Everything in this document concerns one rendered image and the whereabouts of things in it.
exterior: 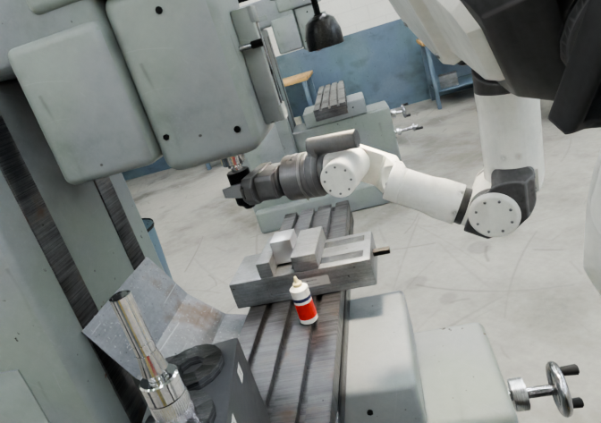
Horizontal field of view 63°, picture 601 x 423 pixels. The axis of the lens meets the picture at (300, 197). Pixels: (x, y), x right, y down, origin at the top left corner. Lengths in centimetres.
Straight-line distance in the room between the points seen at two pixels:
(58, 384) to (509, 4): 99
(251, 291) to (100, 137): 52
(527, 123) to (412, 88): 675
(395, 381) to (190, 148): 58
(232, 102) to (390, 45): 662
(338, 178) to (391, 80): 666
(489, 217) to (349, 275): 43
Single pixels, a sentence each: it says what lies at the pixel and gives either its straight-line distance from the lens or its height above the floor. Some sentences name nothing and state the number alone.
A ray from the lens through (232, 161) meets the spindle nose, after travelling 97.
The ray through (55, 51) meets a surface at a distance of 95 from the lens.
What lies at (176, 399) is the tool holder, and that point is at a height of 114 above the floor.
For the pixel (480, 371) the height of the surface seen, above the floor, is 70.
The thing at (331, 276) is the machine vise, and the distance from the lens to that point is 116.
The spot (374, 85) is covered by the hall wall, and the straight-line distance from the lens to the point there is 749.
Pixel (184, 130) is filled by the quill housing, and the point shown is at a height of 138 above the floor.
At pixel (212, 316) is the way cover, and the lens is 134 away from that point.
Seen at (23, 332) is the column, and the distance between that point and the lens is 107.
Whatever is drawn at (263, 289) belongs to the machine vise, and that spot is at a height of 95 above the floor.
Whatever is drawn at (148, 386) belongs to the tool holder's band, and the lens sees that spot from 63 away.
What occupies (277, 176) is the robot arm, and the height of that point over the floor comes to 125.
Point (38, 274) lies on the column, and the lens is 104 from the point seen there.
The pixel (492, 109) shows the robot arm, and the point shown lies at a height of 130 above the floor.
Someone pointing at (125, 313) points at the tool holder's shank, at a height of 126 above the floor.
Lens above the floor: 149
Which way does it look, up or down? 18 degrees down
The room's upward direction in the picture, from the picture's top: 18 degrees counter-clockwise
